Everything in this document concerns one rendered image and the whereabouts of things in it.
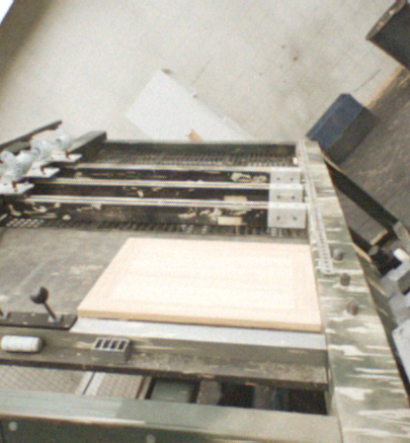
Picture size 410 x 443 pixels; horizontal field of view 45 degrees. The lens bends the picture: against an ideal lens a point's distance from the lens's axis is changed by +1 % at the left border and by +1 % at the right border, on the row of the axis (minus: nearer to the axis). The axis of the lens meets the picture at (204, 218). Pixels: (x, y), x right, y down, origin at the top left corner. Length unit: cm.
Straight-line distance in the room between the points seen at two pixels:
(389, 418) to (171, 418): 34
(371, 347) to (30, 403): 63
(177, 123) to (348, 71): 237
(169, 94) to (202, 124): 43
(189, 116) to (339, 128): 157
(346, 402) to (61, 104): 618
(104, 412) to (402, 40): 486
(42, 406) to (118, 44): 584
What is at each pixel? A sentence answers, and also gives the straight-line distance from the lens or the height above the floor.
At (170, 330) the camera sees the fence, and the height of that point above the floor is 115.
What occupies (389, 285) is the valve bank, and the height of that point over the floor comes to 74.
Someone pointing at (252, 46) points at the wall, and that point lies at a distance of 629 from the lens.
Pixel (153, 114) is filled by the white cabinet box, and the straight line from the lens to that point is 501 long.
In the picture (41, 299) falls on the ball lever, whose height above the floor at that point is 140.
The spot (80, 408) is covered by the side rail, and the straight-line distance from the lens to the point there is 89.
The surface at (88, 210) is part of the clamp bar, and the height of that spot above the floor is 150.
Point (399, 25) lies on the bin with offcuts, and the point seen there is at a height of 52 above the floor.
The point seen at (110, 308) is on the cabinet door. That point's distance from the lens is 120.
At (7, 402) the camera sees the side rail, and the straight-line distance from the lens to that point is 94.
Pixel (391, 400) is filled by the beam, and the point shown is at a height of 84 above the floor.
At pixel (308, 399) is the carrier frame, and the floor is 77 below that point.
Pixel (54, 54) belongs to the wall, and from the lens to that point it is 677.
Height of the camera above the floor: 136
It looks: 7 degrees down
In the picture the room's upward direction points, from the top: 52 degrees counter-clockwise
